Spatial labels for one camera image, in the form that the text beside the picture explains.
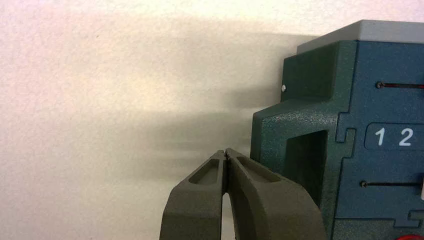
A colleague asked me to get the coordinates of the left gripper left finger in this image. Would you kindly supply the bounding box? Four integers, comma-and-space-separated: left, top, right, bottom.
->
159, 149, 229, 240

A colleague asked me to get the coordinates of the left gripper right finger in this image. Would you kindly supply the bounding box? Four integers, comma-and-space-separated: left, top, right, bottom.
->
225, 147, 329, 240

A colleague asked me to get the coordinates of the grey and blue control box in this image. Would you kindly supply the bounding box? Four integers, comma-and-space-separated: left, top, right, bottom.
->
250, 19, 424, 240

